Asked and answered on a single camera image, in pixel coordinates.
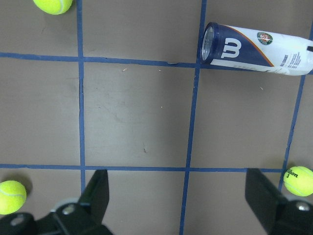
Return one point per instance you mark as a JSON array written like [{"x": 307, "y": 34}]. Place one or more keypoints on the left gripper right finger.
[{"x": 268, "y": 204}]

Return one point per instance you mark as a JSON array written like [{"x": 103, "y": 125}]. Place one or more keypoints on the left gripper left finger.
[{"x": 95, "y": 198}]

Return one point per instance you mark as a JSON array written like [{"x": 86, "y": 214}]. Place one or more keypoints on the white blue tennis ball can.
[{"x": 256, "y": 50}]

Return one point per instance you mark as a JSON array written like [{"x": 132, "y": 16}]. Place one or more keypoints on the tennis ball far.
[{"x": 299, "y": 181}]

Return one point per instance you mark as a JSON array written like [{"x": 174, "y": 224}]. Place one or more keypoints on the tennis ball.
[
  {"x": 299, "y": 181},
  {"x": 53, "y": 7},
  {"x": 12, "y": 197}
]

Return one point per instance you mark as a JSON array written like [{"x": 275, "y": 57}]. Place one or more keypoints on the tennis ball middle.
[{"x": 53, "y": 7}]

